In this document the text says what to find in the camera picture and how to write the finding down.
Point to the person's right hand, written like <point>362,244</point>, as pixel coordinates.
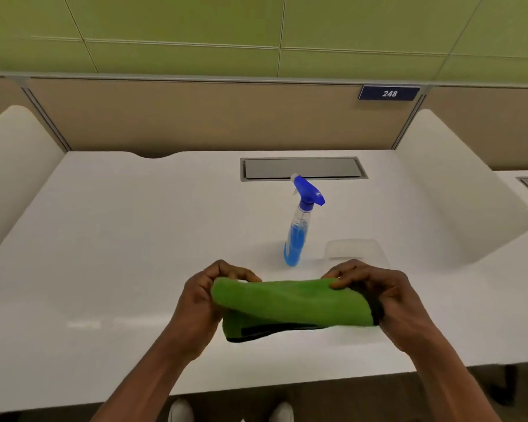
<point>400,312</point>

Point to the person's left hand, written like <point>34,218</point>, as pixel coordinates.
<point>196,316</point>

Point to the green microfibre cloth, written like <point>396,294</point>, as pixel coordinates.
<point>290,303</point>

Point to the blue spray bottle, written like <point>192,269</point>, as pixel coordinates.
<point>295,246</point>

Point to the person's left forearm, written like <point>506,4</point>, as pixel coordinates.
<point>145,382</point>

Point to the clear plastic container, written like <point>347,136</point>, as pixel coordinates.
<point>356,250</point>

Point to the white shoe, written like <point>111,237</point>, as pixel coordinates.
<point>180,412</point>
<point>281,413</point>

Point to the black table leg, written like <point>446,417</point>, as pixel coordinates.
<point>504,386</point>

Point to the white divider panel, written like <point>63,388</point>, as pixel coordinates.
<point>457,184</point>
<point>17,171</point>

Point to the white neighbour table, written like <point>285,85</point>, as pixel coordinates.
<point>508,179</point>

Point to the beige partition screen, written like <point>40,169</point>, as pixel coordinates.
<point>202,118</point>
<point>488,123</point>
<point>0,96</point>

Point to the dark blue number sign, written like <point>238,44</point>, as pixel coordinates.
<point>389,93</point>

